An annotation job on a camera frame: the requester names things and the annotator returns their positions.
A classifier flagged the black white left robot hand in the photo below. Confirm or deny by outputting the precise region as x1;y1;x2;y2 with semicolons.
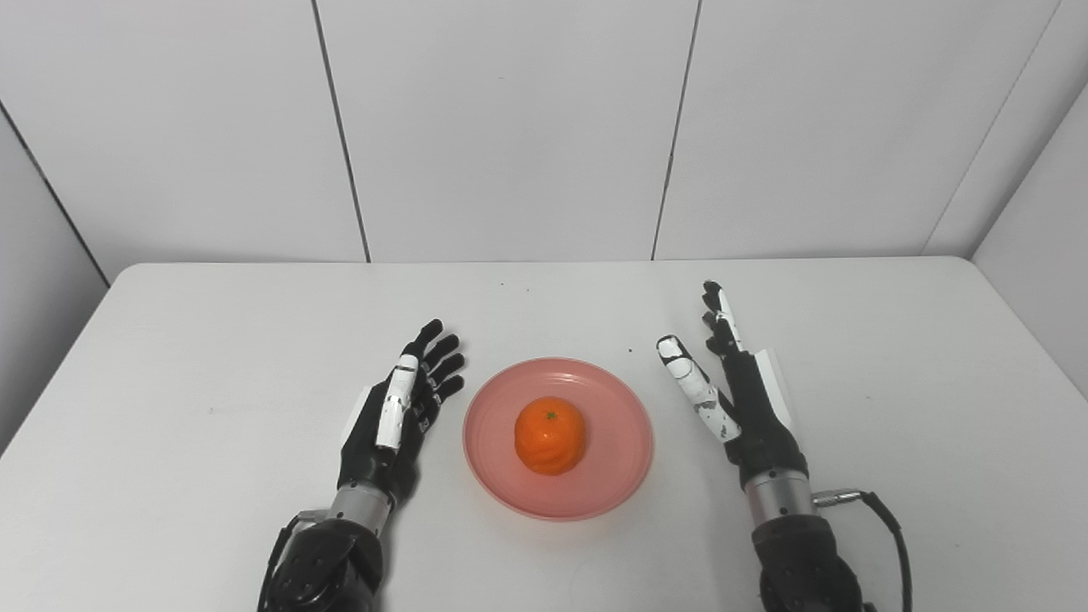
337;320;467;507

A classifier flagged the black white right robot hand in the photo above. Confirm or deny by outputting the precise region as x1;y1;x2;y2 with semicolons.
655;280;808;490

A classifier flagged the pink round plate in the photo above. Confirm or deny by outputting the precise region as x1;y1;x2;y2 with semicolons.
462;357;655;522

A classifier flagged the orange fruit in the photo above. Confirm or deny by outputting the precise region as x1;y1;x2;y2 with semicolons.
513;396;587;475

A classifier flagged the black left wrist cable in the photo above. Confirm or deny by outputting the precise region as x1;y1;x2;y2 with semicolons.
257;510;303;612

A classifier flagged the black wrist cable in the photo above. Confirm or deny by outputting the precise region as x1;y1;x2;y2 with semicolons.
812;489;914;612
257;510;303;612

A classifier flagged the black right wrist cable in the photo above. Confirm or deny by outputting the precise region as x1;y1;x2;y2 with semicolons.
812;489;914;612

